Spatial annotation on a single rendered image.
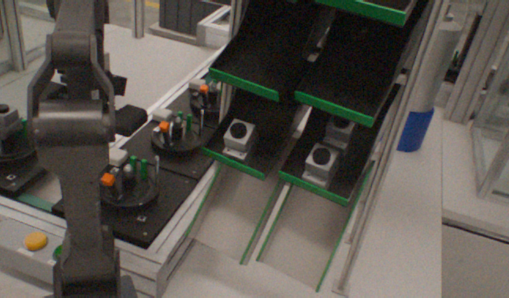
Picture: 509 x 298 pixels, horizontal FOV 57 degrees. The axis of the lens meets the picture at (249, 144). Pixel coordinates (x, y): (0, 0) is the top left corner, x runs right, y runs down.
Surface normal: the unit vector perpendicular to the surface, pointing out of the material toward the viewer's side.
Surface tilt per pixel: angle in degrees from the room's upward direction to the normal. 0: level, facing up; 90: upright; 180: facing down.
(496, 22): 90
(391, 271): 0
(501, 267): 90
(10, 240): 0
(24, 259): 90
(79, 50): 68
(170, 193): 0
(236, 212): 45
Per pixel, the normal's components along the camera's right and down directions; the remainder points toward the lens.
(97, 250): 0.24, 0.57
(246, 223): -0.26, -0.29
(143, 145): 0.12, -0.83
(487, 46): -0.33, 0.48
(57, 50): 0.27, 0.20
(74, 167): 0.18, 0.81
